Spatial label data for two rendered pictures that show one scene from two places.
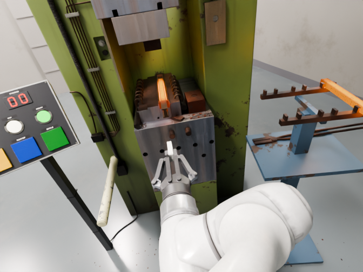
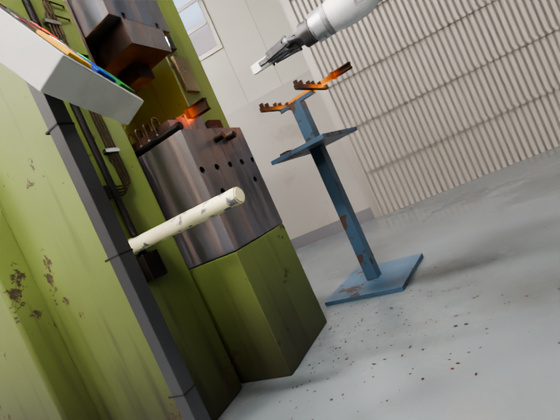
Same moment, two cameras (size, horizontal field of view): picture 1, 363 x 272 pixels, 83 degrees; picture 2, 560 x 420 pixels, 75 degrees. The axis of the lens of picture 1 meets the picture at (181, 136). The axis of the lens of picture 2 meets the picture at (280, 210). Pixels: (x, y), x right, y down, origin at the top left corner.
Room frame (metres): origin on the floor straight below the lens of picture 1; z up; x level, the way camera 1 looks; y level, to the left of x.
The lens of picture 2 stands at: (0.00, 1.16, 0.57)
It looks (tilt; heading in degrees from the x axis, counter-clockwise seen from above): 2 degrees down; 301
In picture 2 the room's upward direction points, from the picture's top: 24 degrees counter-clockwise
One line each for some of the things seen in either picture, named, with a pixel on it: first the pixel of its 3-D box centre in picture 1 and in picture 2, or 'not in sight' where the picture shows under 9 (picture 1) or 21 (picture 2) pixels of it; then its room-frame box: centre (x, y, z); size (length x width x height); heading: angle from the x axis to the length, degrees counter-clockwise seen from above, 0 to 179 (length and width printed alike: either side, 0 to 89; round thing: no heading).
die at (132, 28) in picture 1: (142, 21); (115, 66); (1.07, 0.09, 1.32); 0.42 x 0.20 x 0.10; 2
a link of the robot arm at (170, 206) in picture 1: (179, 213); (320, 24); (0.28, 0.03, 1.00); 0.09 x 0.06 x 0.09; 92
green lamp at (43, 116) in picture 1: (44, 116); not in sight; (0.73, 0.51, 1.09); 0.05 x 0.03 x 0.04; 92
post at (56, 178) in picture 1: (76, 201); (132, 278); (0.76, 0.63, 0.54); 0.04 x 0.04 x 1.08; 2
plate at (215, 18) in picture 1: (215, 23); (185, 74); (1.00, -0.23, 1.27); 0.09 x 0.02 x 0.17; 92
